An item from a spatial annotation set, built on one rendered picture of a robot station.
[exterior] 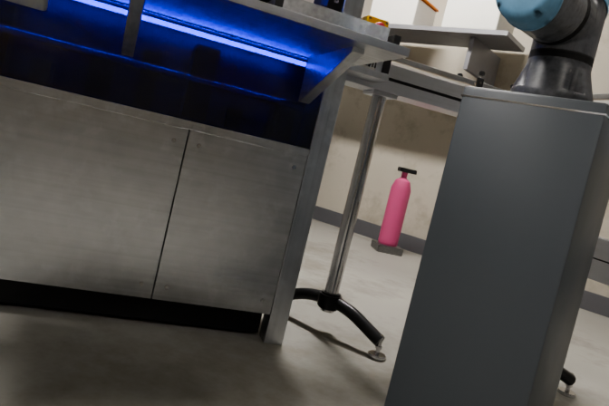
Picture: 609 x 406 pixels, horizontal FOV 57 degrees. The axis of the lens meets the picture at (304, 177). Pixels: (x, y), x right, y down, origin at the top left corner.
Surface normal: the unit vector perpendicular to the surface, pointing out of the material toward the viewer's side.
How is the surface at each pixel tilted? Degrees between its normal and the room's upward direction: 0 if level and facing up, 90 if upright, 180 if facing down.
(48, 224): 90
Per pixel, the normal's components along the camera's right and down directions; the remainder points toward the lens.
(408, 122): -0.59, -0.10
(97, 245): 0.30, 0.12
